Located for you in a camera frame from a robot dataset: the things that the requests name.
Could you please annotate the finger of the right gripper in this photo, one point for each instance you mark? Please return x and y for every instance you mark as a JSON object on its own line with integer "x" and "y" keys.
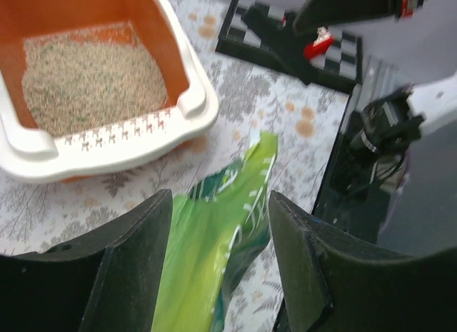
{"x": 318, "y": 13}
{"x": 281, "y": 40}

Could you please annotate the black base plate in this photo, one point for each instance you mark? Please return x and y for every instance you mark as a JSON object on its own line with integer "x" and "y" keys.
{"x": 368, "y": 164}

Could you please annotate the red white small block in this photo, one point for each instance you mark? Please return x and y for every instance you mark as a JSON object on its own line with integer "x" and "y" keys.
{"x": 321, "y": 44}

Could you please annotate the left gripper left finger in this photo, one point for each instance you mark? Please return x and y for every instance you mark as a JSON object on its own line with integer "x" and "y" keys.
{"x": 104, "y": 280}

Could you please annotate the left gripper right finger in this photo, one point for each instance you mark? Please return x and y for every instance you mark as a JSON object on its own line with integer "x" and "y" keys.
{"x": 333, "y": 281}

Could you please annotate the green litter bag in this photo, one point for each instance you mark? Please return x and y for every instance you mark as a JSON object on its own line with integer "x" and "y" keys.
{"x": 217, "y": 230}

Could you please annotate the white orange litter box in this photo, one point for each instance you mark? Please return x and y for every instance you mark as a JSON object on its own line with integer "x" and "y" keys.
{"x": 31, "y": 154}

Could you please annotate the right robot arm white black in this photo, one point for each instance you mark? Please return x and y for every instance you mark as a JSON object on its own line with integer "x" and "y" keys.
{"x": 426, "y": 48}

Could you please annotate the cat litter granules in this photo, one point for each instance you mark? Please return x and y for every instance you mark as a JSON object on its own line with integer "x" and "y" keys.
{"x": 90, "y": 78}

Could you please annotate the checkerboard calibration board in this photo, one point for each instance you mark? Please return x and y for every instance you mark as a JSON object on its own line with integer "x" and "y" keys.
{"x": 340, "y": 68}

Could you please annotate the floral table mat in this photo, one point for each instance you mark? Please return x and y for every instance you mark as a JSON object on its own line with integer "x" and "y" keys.
{"x": 37, "y": 216}

